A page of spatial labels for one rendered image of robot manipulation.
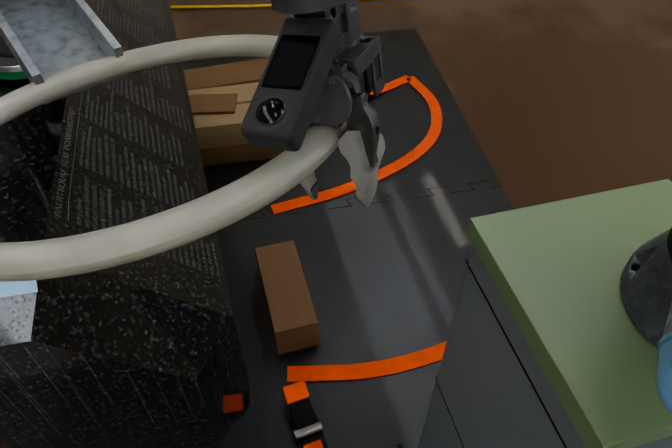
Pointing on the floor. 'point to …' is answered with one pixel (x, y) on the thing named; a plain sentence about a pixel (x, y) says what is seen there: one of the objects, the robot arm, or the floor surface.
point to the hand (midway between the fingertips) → (336, 196)
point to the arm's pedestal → (494, 381)
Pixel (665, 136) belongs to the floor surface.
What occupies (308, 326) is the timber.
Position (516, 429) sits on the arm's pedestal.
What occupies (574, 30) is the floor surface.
